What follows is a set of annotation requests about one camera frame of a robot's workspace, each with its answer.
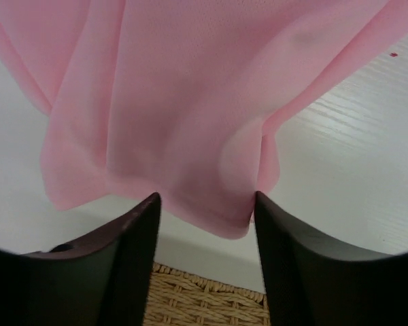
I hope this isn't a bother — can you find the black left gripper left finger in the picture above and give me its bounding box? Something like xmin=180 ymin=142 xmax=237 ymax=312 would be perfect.
xmin=0 ymin=193 xmax=160 ymax=326

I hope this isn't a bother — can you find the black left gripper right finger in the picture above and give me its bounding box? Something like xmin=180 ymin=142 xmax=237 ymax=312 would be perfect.
xmin=254 ymin=192 xmax=408 ymax=325

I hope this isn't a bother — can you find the pink t shirt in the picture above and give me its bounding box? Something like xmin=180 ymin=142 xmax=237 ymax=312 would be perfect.
xmin=0 ymin=1 xmax=408 ymax=239

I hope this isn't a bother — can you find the wicker basket with liner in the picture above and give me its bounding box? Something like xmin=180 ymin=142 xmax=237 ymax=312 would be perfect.
xmin=143 ymin=263 xmax=271 ymax=326

